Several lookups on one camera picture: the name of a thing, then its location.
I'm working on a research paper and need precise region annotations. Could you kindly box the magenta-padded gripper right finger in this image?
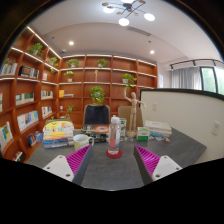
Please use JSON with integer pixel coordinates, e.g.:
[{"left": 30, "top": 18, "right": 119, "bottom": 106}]
[{"left": 133, "top": 145, "right": 183, "bottom": 186}]

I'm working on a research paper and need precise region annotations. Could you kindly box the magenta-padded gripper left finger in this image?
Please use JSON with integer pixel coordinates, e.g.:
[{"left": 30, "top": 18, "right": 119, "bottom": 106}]
[{"left": 43, "top": 144, "right": 95, "bottom": 187}]

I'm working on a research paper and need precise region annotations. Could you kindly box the clear plastic drink bottle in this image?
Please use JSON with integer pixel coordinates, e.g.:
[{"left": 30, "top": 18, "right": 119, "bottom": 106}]
[{"left": 107, "top": 114, "right": 122, "bottom": 157}]

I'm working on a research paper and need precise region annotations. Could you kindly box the white printed mug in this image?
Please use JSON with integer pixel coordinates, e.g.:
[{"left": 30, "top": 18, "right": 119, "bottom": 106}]
[{"left": 72, "top": 133, "right": 95, "bottom": 152}]

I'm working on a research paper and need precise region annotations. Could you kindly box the stack of colourful books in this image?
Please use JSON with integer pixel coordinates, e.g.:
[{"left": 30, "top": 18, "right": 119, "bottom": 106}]
[{"left": 42, "top": 118, "right": 75, "bottom": 150}]

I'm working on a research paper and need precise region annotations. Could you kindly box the green white box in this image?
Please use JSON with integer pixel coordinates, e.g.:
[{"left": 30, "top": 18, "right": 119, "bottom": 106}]
[{"left": 136, "top": 126, "right": 151, "bottom": 142}]

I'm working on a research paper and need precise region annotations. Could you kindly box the stack of flat white boxes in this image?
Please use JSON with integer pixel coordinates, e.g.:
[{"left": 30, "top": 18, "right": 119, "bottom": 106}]
[{"left": 144, "top": 120, "right": 173, "bottom": 138}]

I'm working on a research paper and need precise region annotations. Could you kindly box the stack of dark books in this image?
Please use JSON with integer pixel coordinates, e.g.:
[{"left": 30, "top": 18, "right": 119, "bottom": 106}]
[{"left": 80, "top": 123, "right": 111, "bottom": 140}]

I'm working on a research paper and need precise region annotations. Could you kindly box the flat round red coaster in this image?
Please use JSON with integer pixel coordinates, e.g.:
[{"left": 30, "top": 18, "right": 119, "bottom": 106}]
[{"left": 105, "top": 149, "right": 123, "bottom": 160}]

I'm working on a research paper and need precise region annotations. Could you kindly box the tall green white carton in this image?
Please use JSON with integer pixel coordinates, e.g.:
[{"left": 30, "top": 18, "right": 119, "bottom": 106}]
[{"left": 118, "top": 117, "right": 128, "bottom": 138}]

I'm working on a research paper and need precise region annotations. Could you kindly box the dark office chair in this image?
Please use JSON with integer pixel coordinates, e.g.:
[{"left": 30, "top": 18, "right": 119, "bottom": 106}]
[{"left": 82, "top": 104, "right": 112, "bottom": 127}]

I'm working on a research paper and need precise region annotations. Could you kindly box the wooden artist mannequin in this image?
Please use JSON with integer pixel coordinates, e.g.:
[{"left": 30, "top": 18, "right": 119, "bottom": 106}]
[{"left": 123, "top": 87, "right": 147, "bottom": 138}]

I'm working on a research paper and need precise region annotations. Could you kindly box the tan chair back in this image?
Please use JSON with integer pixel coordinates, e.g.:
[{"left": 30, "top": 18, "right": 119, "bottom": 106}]
[{"left": 117, "top": 105, "right": 144, "bottom": 129}]

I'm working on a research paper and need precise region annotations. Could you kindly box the wooden shelf unit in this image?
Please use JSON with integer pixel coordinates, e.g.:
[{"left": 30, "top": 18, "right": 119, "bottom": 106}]
[{"left": 0, "top": 25, "right": 158, "bottom": 163}]

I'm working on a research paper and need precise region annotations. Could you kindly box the grey curtain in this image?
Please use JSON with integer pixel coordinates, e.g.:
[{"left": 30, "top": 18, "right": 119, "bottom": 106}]
[{"left": 170, "top": 66, "right": 201, "bottom": 90}]

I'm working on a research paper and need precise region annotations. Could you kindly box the window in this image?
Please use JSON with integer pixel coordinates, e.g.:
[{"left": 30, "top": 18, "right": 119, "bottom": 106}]
[{"left": 199, "top": 65, "right": 224, "bottom": 96}]

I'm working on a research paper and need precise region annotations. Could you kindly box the ceiling air vent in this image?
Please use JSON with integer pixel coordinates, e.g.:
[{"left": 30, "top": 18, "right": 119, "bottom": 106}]
[{"left": 126, "top": 25, "right": 152, "bottom": 37}]

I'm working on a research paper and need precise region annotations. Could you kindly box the branched ceiling lamp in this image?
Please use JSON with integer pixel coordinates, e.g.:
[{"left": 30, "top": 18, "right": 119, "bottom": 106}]
[{"left": 101, "top": 0, "right": 156, "bottom": 27}]

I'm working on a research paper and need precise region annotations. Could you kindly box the black ceiling track rail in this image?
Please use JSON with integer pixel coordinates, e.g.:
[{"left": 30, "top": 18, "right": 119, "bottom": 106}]
[{"left": 169, "top": 58, "right": 224, "bottom": 70}]

